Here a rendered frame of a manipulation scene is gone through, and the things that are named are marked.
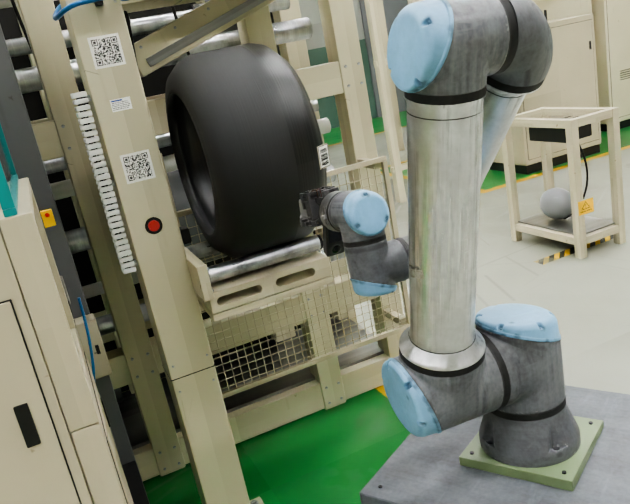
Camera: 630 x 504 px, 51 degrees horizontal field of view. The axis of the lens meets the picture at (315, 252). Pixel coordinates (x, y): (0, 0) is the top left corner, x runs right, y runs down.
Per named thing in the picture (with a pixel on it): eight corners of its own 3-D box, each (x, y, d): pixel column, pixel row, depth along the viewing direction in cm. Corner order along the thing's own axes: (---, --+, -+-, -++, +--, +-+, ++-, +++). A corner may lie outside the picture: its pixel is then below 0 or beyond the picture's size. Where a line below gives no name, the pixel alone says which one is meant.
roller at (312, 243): (207, 280, 176) (201, 266, 178) (206, 287, 180) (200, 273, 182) (325, 244, 188) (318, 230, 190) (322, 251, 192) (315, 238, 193)
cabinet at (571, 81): (527, 175, 594) (513, 30, 558) (488, 169, 644) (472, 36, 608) (603, 151, 625) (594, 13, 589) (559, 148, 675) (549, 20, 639)
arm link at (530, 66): (552, -39, 97) (431, 236, 152) (480, -28, 93) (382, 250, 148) (600, 9, 91) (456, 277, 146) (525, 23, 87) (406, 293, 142)
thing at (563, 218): (581, 259, 381) (571, 120, 358) (511, 240, 435) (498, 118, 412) (626, 242, 393) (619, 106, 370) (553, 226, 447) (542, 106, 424)
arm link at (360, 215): (355, 244, 131) (345, 195, 129) (330, 241, 143) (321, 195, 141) (397, 232, 134) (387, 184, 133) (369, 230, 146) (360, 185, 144)
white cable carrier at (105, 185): (123, 274, 177) (71, 93, 163) (121, 270, 181) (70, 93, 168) (140, 269, 178) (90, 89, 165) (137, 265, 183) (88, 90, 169)
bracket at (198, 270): (204, 302, 174) (196, 267, 171) (173, 269, 210) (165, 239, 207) (217, 298, 175) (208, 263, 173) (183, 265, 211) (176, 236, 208)
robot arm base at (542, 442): (585, 418, 135) (581, 374, 133) (575, 473, 119) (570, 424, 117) (491, 411, 144) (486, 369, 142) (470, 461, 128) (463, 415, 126)
